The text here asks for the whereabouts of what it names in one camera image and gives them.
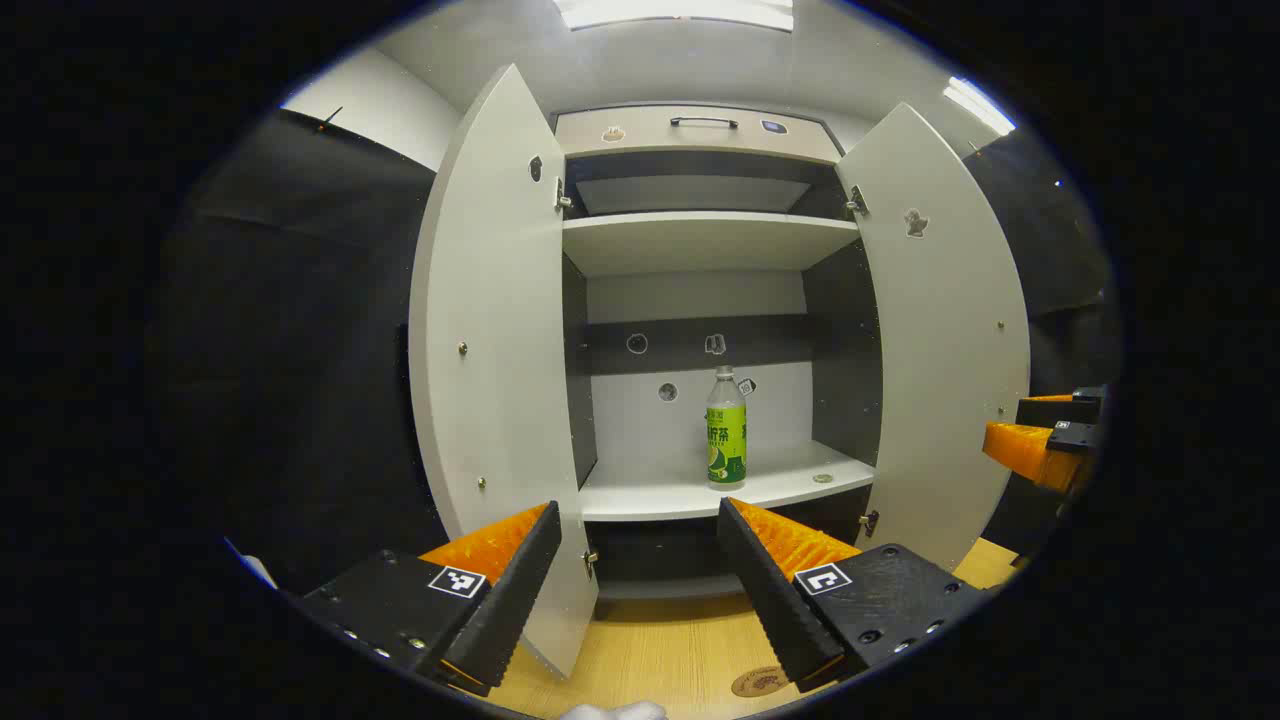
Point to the round brown coaster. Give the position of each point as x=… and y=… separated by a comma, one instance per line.
x=758, y=683

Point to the grey cabinet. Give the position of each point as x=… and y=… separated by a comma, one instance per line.
x=700, y=245

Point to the grey cabinet drawer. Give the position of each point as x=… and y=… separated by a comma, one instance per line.
x=650, y=135

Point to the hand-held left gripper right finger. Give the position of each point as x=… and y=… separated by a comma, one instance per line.
x=760, y=580

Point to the black backdrop cloth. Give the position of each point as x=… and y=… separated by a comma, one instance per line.
x=1050, y=250
x=300, y=350

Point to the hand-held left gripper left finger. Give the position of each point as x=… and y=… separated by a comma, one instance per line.
x=525, y=580

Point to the green label drink bottle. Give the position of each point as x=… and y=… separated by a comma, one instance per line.
x=726, y=440

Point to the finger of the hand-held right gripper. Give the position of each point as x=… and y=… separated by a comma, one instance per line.
x=1060, y=410
x=1025, y=452

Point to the grey cabinet door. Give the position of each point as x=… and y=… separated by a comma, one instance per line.
x=950, y=380
x=490, y=350

